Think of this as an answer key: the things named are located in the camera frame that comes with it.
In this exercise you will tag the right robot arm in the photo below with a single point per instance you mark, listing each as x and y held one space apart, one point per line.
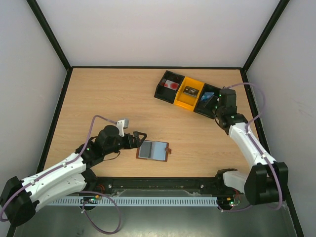
267 180

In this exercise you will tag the black bin right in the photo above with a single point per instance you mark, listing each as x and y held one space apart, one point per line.
199 108

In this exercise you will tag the blue credit card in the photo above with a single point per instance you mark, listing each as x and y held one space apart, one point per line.
206 96

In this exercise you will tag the yellow bin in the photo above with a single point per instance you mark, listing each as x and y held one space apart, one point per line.
186 101

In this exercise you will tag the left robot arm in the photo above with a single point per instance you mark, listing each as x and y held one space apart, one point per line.
22 199

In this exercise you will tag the black bin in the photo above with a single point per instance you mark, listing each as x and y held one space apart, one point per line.
166 94
199 108

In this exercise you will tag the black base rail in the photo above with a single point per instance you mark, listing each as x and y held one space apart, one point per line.
204 186

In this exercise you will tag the blue slotted cable duct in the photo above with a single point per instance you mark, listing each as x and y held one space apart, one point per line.
137 201

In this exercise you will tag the brown leather card holder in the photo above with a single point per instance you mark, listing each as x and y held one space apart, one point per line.
154 150

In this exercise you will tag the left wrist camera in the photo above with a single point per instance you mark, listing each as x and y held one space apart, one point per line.
121 125

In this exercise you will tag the black bin left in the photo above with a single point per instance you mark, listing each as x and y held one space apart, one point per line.
166 94

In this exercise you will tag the red white card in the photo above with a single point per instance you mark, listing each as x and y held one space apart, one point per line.
169 84

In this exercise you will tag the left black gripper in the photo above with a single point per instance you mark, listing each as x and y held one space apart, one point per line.
136 143

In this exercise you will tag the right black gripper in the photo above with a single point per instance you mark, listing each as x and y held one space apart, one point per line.
216 106

